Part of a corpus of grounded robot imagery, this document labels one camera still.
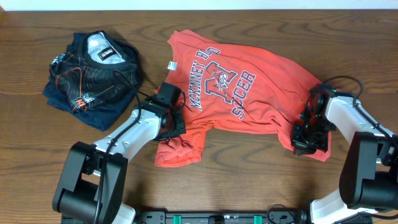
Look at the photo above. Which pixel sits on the folded navy blue garment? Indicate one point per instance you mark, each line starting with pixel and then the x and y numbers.
pixel 100 117

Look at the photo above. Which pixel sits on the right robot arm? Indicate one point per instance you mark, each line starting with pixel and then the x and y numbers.
pixel 368 181

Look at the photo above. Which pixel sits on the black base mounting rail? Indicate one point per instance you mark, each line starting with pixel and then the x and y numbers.
pixel 278 216

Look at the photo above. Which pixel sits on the red printed t-shirt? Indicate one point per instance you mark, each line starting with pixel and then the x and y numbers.
pixel 233 88

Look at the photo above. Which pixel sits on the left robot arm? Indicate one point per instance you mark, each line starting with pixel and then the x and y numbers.
pixel 90 189

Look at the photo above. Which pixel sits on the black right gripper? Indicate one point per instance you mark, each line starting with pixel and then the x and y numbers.
pixel 301 145

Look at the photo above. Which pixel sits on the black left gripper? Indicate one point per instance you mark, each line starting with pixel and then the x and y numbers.
pixel 181 120

